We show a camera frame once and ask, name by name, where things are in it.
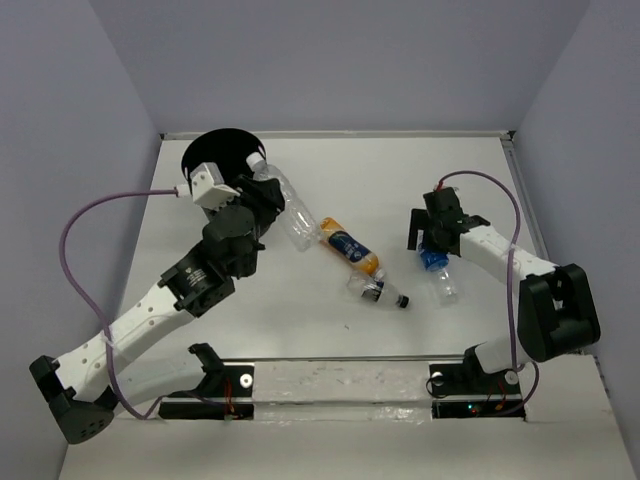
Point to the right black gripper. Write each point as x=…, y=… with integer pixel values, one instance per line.
x=419, y=220

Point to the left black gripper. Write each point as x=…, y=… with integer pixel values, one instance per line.
x=265, y=198

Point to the clear crinkled bottle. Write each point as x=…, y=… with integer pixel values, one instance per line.
x=297, y=221

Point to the blue label water bottle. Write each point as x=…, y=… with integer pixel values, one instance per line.
x=436, y=265

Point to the orange bottle blue label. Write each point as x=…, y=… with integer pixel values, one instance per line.
x=355, y=253

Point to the clear bottle black label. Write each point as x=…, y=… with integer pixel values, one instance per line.
x=382, y=294

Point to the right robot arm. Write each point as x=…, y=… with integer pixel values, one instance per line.
x=556, y=314

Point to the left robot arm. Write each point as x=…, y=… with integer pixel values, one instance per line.
x=81, y=387

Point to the black cylindrical bin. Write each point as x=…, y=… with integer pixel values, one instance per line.
x=228, y=148

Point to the clear tape strip front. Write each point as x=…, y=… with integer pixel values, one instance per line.
x=343, y=391

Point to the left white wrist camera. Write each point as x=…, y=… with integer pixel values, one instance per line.
x=208, y=188

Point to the aluminium rail right edge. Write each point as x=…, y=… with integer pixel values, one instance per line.
x=523, y=195

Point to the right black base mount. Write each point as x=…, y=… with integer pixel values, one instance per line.
x=459, y=391

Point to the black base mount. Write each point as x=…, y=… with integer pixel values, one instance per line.
x=224, y=391
x=459, y=391

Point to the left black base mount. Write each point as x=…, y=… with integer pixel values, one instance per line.
x=224, y=391

